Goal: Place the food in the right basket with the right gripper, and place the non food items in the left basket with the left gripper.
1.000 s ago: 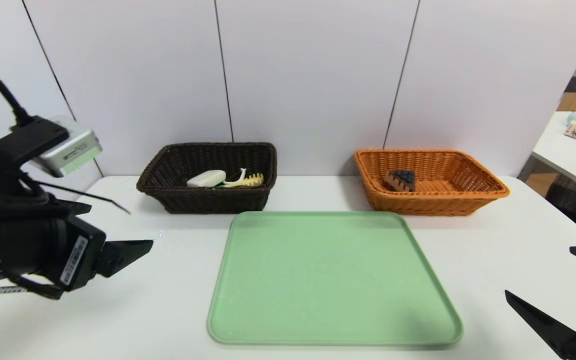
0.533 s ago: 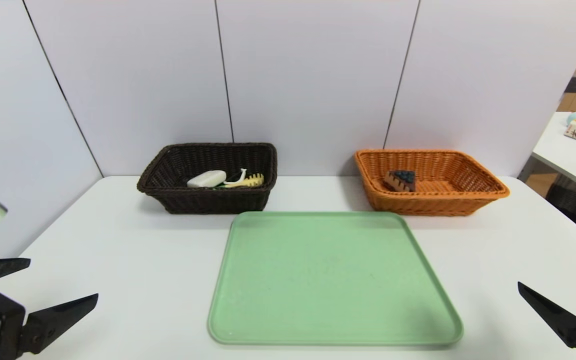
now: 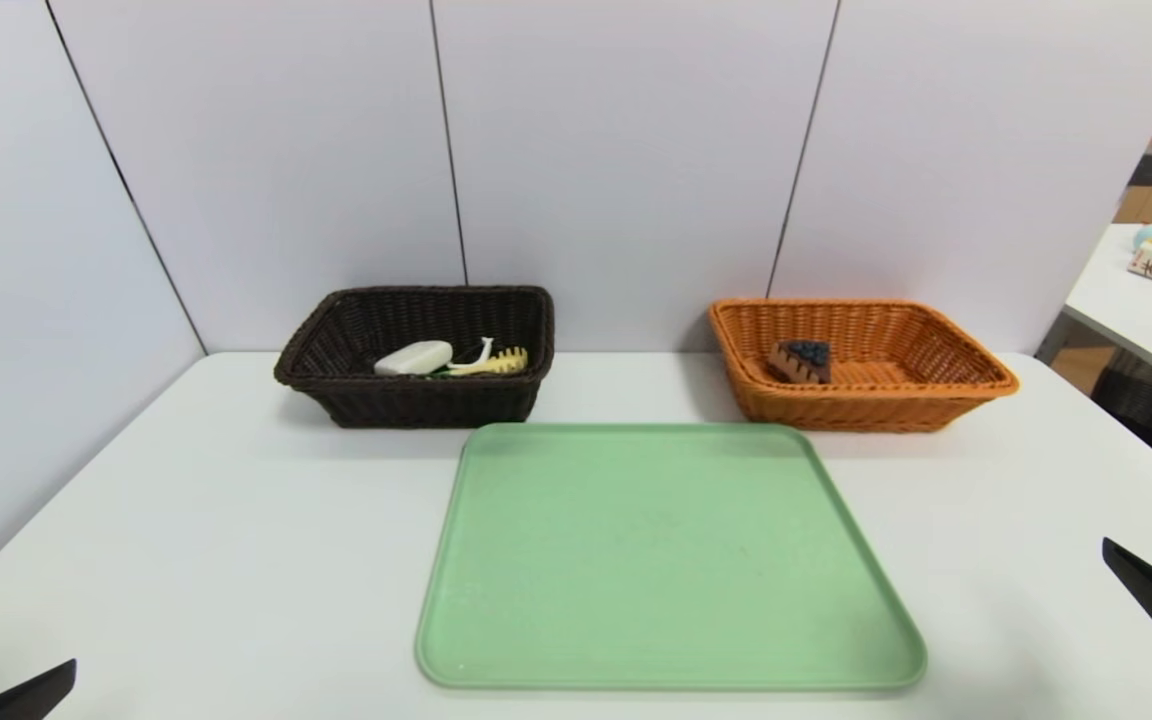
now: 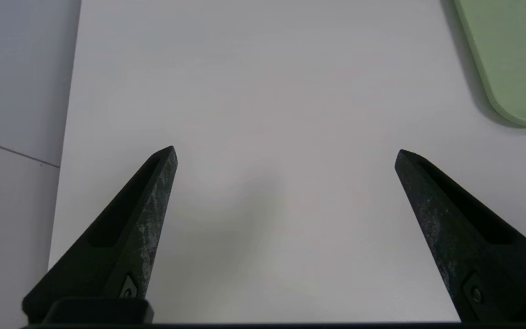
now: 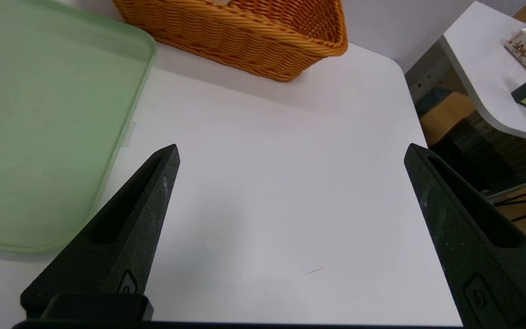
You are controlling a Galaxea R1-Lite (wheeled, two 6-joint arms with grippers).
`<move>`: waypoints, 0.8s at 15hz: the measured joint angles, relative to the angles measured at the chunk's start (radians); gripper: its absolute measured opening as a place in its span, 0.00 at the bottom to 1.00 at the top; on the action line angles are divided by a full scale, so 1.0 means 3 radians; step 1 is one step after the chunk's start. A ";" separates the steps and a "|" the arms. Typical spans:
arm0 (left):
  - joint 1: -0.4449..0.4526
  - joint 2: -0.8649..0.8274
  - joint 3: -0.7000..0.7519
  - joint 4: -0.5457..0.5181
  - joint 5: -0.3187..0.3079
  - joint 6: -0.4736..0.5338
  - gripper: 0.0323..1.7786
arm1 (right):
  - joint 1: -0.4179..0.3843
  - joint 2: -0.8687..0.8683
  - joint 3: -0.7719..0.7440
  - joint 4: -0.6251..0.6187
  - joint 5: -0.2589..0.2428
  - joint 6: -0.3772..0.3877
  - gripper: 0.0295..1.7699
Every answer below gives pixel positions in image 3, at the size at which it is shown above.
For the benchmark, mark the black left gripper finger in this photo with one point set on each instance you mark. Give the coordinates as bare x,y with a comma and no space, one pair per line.
31,700

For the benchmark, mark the chocolate blueberry cake slice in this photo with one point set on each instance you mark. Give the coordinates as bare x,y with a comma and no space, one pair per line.
801,362

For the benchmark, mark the white rectangular block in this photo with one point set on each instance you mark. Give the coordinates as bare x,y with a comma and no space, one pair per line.
414,358

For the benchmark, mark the yellow green pasta spoon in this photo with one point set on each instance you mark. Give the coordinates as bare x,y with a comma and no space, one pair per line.
501,362

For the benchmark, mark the orange wicker basket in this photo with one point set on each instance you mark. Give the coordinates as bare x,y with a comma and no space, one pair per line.
896,400

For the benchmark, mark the dark brown wicker basket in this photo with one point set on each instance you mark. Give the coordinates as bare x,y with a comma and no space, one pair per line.
416,400

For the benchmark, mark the white side table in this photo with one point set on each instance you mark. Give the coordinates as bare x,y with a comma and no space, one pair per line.
1126,320

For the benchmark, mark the dark grey panel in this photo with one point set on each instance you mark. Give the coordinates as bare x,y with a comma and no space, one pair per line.
1148,168

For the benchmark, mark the light green plastic tray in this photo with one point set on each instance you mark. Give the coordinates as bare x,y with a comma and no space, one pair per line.
666,560

